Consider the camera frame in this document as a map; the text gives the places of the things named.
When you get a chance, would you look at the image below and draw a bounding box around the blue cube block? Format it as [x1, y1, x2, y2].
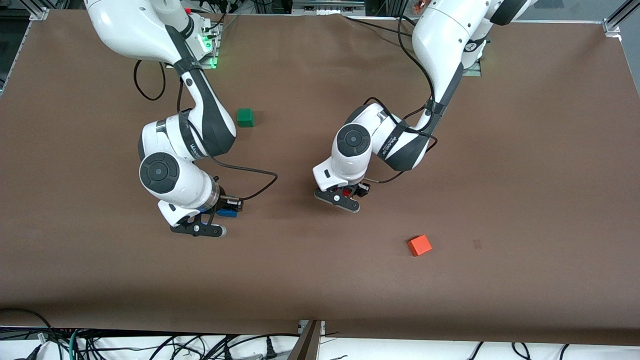
[197, 206, 239, 219]

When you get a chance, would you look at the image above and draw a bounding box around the orange cube block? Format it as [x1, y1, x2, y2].
[407, 234, 433, 257]

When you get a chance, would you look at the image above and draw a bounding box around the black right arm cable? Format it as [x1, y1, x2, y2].
[133, 59, 279, 201]

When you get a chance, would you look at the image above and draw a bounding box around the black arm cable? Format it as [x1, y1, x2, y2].
[133, 59, 279, 201]
[362, 15, 440, 185]

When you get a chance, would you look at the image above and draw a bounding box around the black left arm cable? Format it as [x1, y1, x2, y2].
[362, 15, 440, 185]

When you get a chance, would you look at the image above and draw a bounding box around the brown wooden post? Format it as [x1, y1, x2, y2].
[287, 320, 323, 360]

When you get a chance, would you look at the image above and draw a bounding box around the black table cable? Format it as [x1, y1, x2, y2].
[342, 14, 419, 39]

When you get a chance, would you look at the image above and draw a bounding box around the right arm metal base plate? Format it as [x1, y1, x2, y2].
[167, 27, 222, 70]

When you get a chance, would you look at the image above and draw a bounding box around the thick black floor cable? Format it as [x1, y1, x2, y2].
[0, 307, 54, 346]

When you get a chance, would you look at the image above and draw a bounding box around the aluminium frame bar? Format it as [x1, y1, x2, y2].
[292, 0, 367, 11]

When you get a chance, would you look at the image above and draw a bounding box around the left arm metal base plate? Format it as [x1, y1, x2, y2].
[462, 56, 484, 77]

